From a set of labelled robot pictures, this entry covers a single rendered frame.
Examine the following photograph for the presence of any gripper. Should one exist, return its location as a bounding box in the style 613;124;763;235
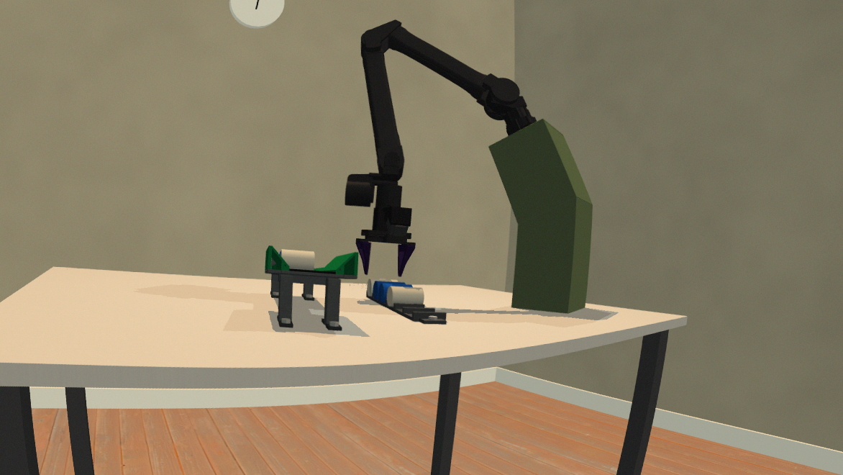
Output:
356;230;416;277

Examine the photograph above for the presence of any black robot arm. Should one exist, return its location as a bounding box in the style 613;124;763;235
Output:
345;20;537;237

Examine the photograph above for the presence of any beige cylinder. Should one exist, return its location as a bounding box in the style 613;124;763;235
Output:
281;249;314;270
367;279;398;297
387;286;424;307

